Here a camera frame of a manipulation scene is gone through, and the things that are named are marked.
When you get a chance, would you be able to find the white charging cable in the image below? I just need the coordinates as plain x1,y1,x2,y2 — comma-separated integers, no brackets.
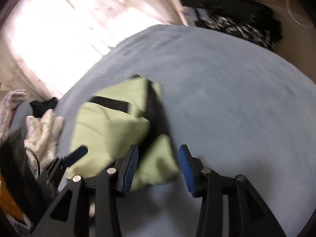
285,0,314,29

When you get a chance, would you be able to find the white patterned folded blanket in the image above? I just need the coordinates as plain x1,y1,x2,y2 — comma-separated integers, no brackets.
1,89,27,144

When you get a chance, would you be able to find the black garment near curtain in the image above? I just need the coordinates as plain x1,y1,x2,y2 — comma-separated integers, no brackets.
30,97,58,118

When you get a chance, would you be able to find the green and black hooded jacket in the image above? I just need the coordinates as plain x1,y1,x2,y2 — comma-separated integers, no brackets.
65,75,179,191

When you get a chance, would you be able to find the blue grey bed sheet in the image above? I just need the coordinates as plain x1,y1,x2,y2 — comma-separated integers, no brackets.
56,25,315,236

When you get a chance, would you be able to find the black white patterned clothes pile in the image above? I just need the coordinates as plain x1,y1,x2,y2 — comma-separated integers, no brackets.
180,0,283,50

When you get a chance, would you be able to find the wooden desk shelf unit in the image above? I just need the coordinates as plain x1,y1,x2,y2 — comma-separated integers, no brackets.
252,0,315,81

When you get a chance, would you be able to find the white floral curtain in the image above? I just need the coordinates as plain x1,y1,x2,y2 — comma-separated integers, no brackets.
1,0,182,99

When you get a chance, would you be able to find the upper blue grey pillow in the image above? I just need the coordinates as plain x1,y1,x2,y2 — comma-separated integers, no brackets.
9,101,33,135

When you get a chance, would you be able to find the white puffer jacket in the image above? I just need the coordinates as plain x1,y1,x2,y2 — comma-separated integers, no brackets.
24,109,65,174

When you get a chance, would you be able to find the orange wooden headboard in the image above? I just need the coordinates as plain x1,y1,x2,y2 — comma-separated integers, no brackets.
0,176,24,222

